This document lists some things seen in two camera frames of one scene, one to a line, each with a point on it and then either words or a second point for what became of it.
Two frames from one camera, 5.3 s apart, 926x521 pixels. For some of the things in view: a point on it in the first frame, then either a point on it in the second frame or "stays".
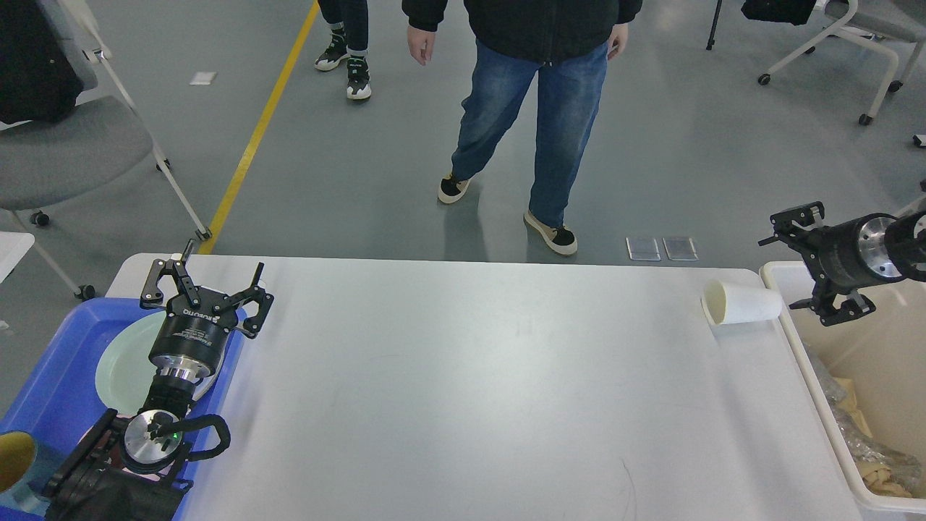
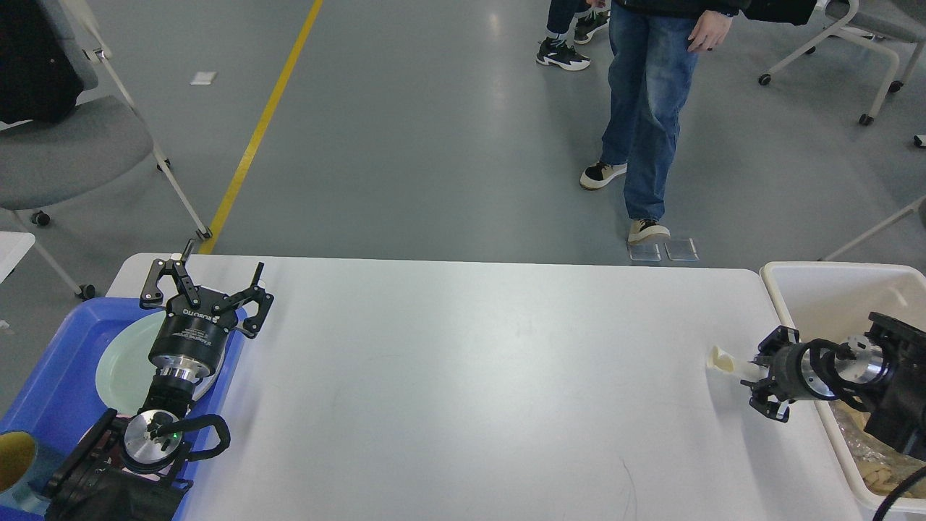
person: (349, 22) -> (555, 49)
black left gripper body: (190, 342) stays
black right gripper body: (845, 256) -> (805, 370)
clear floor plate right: (679, 248) stays
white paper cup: (726, 303) -> (723, 369)
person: (564, 43) -> (653, 51)
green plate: (125, 371) stays
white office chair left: (86, 151) stays
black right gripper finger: (783, 224) -> (780, 336)
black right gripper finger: (822, 305) -> (766, 400)
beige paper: (879, 479) stays
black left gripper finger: (152, 296) stays
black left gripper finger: (252, 325) stays
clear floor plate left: (643, 249) stays
